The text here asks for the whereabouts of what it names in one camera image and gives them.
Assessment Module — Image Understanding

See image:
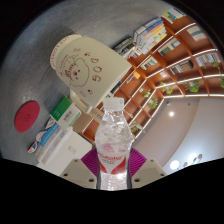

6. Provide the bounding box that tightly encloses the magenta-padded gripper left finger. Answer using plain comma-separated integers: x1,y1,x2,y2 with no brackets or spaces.
59,147,100,190

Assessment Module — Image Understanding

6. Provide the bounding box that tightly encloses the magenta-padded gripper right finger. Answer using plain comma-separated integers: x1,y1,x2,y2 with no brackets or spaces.
128,147,168,190

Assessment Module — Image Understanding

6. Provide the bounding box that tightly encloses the clear plastic water bottle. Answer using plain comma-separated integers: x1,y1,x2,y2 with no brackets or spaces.
94,97,135,191

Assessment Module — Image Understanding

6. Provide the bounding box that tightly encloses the branched ceiling lamp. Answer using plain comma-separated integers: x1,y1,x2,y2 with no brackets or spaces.
169,153,204,171

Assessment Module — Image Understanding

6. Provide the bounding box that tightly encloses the white book stack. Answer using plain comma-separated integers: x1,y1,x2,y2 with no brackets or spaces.
34,124,94,167

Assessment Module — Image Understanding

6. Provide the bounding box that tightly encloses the tan chair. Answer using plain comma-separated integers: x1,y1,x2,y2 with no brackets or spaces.
71,109,98,134

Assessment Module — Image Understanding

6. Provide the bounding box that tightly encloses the patterned oval badge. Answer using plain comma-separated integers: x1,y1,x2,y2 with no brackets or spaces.
34,130,48,143
44,118,58,130
28,140,39,154

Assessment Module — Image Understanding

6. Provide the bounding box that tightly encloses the green and white box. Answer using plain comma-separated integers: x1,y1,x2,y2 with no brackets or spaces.
49,96,82,130

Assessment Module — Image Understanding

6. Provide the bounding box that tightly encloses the cream mug with red drawing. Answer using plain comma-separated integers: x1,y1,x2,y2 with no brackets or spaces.
49,33,133,114

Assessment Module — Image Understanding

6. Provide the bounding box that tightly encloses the dark book stack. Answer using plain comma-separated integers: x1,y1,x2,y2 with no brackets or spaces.
113,35,138,59

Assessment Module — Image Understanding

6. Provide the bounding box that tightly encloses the wooden wall shelf unit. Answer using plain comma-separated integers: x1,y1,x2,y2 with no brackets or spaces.
81,8,224,139

